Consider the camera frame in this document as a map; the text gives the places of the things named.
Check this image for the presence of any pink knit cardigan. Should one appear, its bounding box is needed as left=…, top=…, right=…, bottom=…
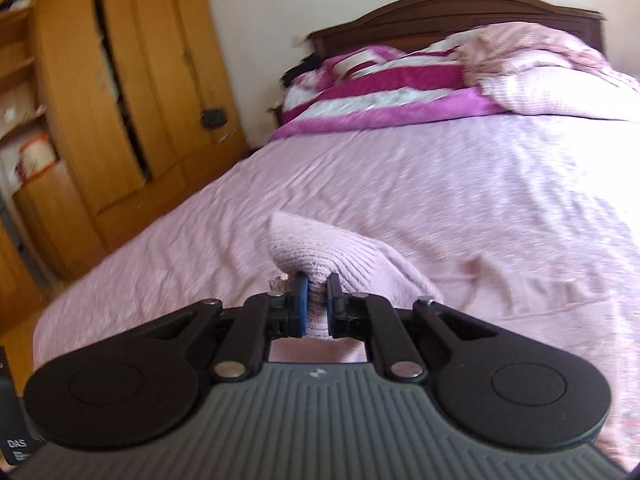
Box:
left=268, top=211, right=444, bottom=363

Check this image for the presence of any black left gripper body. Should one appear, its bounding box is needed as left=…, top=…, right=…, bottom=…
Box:
left=0, top=348, right=43, bottom=467

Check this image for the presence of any pink floral bed sheet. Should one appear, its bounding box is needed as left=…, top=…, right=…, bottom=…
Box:
left=32, top=115, right=639, bottom=467

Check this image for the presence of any small black hanging pouch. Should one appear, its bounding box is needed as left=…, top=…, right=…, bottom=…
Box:
left=200, top=107, right=229, bottom=130

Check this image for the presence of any yellow wooden wardrobe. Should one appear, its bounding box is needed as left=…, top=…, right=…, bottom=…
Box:
left=0, top=0, right=250, bottom=334

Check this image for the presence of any pink checked quilt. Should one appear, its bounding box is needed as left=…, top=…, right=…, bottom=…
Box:
left=457, top=22, right=639, bottom=120

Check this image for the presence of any magenta striped blanket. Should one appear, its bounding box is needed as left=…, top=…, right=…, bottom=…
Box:
left=271, top=41, right=504, bottom=141

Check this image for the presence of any dark wooden headboard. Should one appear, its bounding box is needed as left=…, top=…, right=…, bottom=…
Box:
left=307, top=0, right=605, bottom=58

